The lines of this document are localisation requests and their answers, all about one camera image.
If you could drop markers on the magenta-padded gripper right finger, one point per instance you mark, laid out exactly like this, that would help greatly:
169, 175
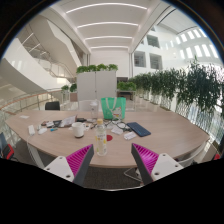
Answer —
148, 159

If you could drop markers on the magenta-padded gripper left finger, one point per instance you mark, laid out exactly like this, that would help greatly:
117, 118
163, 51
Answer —
78, 159

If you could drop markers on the clear yellow-capped drink bottle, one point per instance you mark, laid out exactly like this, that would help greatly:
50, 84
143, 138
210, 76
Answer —
101, 141

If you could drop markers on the white cup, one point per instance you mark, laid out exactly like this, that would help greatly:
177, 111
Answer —
79, 130

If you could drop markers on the white packet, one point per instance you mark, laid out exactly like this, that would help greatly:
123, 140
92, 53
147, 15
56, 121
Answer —
117, 130
130, 135

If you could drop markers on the small teal stick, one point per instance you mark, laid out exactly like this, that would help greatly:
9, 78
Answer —
53, 129

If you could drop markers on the grey paper booklet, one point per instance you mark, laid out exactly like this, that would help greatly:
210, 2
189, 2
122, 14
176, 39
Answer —
67, 121

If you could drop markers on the black power adapter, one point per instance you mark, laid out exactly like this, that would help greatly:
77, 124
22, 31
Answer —
81, 119

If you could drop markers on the white plug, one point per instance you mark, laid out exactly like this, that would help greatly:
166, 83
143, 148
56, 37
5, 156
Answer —
90, 120

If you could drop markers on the flat black tablet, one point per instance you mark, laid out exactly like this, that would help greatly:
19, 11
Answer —
56, 123

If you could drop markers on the small white pouch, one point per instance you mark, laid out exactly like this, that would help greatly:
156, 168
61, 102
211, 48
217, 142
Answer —
42, 131

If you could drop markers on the clear shaker bottle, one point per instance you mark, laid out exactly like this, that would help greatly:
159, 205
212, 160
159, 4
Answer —
94, 111

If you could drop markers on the white chair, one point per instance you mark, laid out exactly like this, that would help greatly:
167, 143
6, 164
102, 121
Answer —
84, 106

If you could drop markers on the long white device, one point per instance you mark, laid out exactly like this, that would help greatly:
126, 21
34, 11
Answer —
31, 130

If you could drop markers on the green tote bag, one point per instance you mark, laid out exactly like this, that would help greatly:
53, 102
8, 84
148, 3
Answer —
108, 108

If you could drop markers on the black chair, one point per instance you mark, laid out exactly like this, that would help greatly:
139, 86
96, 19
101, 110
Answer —
52, 106

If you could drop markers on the red chair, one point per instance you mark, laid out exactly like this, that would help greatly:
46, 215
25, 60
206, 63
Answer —
8, 150

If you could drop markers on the small potted green plants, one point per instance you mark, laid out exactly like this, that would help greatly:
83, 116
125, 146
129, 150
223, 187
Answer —
72, 88

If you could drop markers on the glass balustrade railing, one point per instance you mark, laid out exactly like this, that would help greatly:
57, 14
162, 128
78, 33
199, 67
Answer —
30, 101

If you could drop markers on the green plants in planter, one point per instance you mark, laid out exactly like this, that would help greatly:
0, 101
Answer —
126, 86

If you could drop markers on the tall white cabinet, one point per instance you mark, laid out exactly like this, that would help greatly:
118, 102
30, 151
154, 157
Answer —
96, 85

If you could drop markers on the tall green plant hedge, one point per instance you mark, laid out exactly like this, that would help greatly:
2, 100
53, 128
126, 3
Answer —
196, 86

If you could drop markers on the low green leafy plants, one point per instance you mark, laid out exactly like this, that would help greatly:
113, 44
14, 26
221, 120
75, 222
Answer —
96, 68

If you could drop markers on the ceiling light strips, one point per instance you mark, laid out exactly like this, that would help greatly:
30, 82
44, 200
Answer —
106, 24

